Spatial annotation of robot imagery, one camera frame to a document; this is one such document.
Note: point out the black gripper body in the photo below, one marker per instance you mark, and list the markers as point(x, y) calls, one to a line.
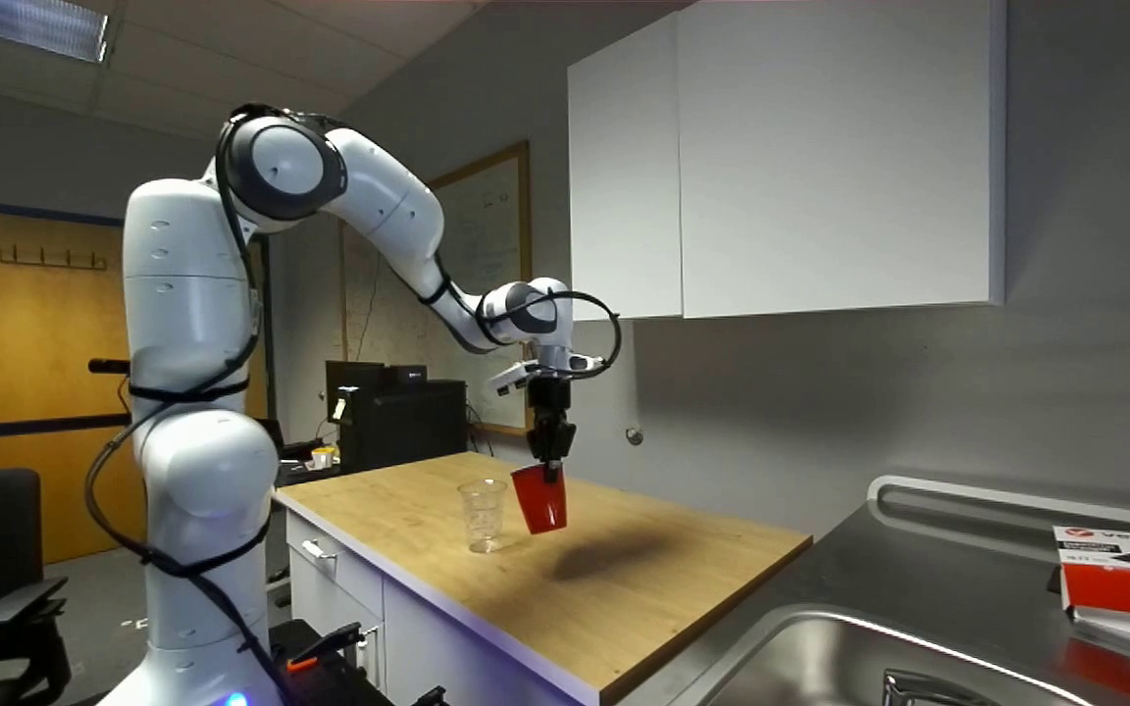
point(550, 412)

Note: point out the white wall cabinet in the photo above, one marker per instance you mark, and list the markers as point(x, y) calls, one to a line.
point(789, 157)

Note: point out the red and white box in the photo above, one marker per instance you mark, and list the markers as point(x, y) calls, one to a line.
point(1125, 584)

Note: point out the clear plastic cup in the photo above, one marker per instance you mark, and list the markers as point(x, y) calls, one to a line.
point(484, 513)

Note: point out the whiteboard with wooden frame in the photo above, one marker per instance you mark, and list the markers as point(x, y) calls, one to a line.
point(484, 246)

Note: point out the orange plastic cup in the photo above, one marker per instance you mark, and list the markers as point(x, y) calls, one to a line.
point(542, 497)

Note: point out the wooden door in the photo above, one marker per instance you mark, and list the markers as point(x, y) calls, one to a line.
point(61, 309)

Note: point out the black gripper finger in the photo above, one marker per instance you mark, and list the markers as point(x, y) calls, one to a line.
point(550, 453)

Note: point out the white dish rack frame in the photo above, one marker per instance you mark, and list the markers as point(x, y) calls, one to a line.
point(996, 497)

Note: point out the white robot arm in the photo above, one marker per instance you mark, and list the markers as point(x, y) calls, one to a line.
point(189, 331)

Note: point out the stainless steel sink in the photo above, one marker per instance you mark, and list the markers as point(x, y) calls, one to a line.
point(824, 657)

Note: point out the black monitor box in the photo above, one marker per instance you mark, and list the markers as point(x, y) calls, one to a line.
point(394, 412)

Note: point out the ceiling light panel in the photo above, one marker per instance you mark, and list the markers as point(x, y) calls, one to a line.
point(55, 24)

